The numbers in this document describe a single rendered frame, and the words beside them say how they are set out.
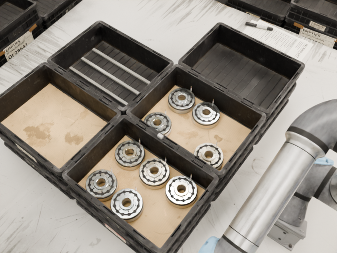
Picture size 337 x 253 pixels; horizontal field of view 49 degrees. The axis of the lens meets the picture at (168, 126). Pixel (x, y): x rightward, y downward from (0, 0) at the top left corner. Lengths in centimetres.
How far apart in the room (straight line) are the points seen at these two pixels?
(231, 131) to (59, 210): 68
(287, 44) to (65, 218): 128
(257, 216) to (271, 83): 84
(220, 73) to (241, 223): 86
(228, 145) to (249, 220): 58
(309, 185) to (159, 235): 49
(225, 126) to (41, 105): 70
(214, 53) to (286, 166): 90
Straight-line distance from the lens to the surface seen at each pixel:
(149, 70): 154
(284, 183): 81
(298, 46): 193
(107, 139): 127
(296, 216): 125
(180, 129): 136
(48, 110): 147
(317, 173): 123
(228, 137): 136
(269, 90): 153
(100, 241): 134
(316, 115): 84
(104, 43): 167
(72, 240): 136
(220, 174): 117
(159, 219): 121
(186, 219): 110
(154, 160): 126
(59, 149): 137
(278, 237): 134
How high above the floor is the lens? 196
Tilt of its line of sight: 56 degrees down
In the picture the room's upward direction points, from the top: 1 degrees clockwise
